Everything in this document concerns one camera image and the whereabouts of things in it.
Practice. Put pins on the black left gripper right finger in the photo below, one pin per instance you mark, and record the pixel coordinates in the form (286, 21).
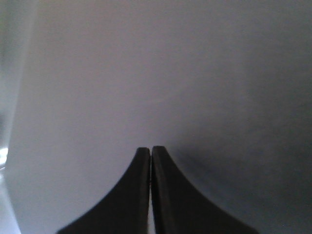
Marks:
(179, 208)

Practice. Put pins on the fridge door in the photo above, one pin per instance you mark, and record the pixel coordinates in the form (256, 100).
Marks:
(224, 85)

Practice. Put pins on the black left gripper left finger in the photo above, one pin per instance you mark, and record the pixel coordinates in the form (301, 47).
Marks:
(124, 210)

